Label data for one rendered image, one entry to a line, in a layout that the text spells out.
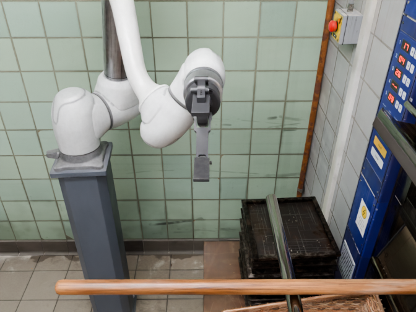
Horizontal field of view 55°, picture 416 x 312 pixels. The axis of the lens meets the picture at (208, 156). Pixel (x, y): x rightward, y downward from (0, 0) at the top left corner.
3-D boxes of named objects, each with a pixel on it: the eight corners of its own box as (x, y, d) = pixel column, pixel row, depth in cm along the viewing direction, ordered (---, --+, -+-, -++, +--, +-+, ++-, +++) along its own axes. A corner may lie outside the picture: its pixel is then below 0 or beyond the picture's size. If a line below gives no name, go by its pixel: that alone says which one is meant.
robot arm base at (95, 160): (53, 145, 162) (51, 134, 158) (109, 143, 163) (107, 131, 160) (41, 172, 146) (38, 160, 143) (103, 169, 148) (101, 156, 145)
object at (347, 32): (349, 36, 148) (355, 7, 143) (358, 44, 140) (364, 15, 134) (329, 36, 148) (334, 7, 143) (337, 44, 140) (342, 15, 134)
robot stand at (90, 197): (98, 298, 219) (61, 143, 163) (136, 295, 220) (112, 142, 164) (93, 333, 202) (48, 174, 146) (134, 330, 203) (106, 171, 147)
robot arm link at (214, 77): (223, 103, 95) (223, 114, 90) (184, 103, 95) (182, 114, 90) (223, 66, 89) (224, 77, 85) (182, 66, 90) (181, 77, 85)
